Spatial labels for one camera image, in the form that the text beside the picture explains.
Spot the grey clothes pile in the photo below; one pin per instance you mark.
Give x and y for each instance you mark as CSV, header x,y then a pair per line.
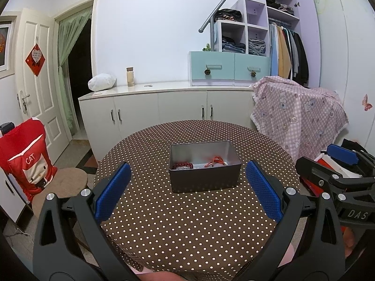
x,y
281,5

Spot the teal drawer unit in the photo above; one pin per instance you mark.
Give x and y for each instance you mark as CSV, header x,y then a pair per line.
x,y
199,70

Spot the red printed chair cover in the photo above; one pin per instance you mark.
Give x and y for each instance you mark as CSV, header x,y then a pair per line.
x,y
26,158

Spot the small green plant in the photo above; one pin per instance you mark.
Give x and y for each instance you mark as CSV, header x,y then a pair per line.
x,y
206,47

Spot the small black device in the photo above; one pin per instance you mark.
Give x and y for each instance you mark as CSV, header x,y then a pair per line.
x,y
6,128

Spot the white side cabinet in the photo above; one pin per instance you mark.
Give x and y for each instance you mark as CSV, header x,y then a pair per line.
x,y
11,205

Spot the brown polka dot tablecloth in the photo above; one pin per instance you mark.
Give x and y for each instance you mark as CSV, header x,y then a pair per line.
x,y
181,225

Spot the white panel door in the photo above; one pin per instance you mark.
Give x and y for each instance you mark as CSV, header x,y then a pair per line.
x,y
44,93

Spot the grey metal tin box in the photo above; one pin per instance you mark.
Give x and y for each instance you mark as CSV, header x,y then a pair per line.
x,y
205,181

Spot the white sideboard cabinet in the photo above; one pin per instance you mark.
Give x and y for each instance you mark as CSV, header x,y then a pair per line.
x,y
175,105

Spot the pink butterfly wall sticker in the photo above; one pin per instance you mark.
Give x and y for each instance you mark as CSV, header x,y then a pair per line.
x,y
366,103

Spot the dark clothes pile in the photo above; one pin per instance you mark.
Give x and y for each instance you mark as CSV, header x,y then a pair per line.
x,y
228,14

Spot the pink checkered printed blanket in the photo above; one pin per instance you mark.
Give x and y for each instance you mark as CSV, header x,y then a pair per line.
x,y
293,114

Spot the beige bottle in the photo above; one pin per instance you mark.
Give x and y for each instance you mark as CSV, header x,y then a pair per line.
x,y
130,77

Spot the white pillow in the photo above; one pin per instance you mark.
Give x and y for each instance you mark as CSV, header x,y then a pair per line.
x,y
102,82

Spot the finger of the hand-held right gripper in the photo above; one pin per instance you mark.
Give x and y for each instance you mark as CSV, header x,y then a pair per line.
x,y
341,153
310,168

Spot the orange plastic chair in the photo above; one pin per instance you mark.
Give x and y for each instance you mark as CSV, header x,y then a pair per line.
x,y
323,161

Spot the folded grey clothes stack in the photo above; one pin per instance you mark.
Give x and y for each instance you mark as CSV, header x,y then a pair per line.
x,y
257,46

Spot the green curtain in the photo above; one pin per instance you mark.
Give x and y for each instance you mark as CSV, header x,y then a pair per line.
x,y
66,49

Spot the person's right hand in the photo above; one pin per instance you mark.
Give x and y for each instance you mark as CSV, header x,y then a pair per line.
x,y
349,238

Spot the round brown stool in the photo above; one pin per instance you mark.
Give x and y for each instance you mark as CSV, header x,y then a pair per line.
x,y
67,181

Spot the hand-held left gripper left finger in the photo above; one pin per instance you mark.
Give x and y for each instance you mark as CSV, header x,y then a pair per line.
x,y
114,190

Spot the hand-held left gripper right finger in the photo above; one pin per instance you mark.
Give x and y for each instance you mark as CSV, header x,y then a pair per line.
x,y
263,193

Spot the grey metal handrail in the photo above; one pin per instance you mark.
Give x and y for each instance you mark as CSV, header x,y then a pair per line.
x,y
211,15

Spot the lilac open wardrobe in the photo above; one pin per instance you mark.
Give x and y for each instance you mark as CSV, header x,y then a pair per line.
x,y
307,35

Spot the red diamond door decoration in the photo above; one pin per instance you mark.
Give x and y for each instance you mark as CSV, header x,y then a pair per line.
x,y
35,60

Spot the row of hanging clothes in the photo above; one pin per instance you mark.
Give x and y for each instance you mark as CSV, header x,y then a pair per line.
x,y
287,52

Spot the window with red paper cutouts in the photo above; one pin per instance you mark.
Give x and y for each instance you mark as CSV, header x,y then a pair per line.
x,y
4,46

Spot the folded blue jeans stack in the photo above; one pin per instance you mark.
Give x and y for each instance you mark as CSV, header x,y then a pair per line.
x,y
233,46

